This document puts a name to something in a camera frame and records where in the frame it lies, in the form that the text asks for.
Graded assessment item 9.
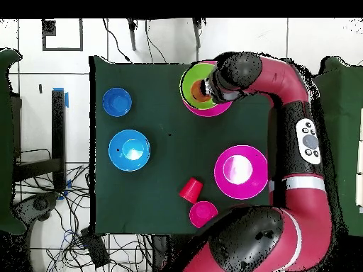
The black cable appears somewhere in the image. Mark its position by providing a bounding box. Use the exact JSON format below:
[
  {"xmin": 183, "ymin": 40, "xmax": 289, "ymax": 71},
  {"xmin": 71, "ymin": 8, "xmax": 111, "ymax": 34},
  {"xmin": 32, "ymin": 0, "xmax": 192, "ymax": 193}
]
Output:
[{"xmin": 102, "ymin": 18, "xmax": 132, "ymax": 63}]

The small pink bowl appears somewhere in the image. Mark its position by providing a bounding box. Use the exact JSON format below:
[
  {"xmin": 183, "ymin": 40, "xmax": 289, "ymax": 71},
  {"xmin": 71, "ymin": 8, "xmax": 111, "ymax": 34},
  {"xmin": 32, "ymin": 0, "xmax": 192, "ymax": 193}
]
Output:
[{"xmin": 189, "ymin": 200, "xmax": 219, "ymax": 229}]

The green bowl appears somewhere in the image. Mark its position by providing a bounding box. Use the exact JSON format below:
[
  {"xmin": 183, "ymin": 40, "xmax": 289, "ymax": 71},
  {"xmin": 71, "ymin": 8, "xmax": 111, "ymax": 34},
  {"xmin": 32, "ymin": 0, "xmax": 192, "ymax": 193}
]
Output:
[{"xmin": 179, "ymin": 62, "xmax": 220, "ymax": 111}]

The small dark blue bowl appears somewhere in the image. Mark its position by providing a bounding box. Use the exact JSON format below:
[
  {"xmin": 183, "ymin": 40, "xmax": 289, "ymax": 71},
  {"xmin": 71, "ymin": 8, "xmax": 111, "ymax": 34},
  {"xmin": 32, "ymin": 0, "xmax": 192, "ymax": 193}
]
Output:
[{"xmin": 101, "ymin": 86, "xmax": 133, "ymax": 118}]

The large pink bowl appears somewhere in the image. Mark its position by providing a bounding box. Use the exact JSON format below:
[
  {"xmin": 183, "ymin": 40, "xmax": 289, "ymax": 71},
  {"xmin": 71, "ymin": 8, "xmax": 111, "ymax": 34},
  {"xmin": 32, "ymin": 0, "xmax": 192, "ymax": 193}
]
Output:
[
  {"xmin": 182, "ymin": 59, "xmax": 233, "ymax": 118},
  {"xmin": 213, "ymin": 144, "xmax": 269, "ymax": 200}
]

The red cup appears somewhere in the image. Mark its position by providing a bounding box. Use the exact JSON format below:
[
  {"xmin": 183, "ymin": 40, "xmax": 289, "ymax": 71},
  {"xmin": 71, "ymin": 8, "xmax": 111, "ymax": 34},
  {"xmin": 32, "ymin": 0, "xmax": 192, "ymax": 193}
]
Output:
[{"xmin": 178, "ymin": 177, "xmax": 204, "ymax": 205}]

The bundle of cables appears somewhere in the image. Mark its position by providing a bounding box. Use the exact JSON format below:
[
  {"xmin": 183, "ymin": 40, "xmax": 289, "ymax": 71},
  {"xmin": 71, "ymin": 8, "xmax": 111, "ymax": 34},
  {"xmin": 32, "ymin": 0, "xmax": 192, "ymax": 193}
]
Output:
[{"xmin": 13, "ymin": 148, "xmax": 94, "ymax": 272}]

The black metal stand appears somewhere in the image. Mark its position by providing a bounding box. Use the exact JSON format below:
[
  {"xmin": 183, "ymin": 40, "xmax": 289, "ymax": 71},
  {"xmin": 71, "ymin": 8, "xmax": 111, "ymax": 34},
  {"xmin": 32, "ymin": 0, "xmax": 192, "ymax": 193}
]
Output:
[{"xmin": 13, "ymin": 89, "xmax": 67, "ymax": 192}]

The light blue bowl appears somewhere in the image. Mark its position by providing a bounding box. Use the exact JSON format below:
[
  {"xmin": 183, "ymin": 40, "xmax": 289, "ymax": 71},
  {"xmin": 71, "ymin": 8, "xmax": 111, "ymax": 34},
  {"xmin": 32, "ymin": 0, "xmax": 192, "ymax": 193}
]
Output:
[{"xmin": 108, "ymin": 129, "xmax": 152, "ymax": 172}]

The dark green table cloth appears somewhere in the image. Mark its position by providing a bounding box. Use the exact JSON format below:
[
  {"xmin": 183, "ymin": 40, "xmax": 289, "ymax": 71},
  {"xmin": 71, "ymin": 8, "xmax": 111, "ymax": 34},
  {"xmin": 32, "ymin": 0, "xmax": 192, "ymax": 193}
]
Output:
[
  {"xmin": 0, "ymin": 47, "xmax": 27, "ymax": 236},
  {"xmin": 313, "ymin": 55, "xmax": 363, "ymax": 237},
  {"xmin": 89, "ymin": 55, "xmax": 277, "ymax": 237}
]

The orange cup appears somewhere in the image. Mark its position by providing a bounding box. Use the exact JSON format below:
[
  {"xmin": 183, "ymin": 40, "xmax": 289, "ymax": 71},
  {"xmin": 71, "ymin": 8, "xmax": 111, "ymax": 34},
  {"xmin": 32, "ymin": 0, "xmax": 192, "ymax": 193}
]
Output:
[{"xmin": 190, "ymin": 79, "xmax": 213, "ymax": 103}]

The black stand leg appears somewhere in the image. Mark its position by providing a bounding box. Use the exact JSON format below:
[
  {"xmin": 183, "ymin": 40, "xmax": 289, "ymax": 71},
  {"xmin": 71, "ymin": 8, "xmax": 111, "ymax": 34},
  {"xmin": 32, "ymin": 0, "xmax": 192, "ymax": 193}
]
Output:
[
  {"xmin": 191, "ymin": 18, "xmax": 203, "ymax": 50},
  {"xmin": 126, "ymin": 18, "xmax": 138, "ymax": 52}
]

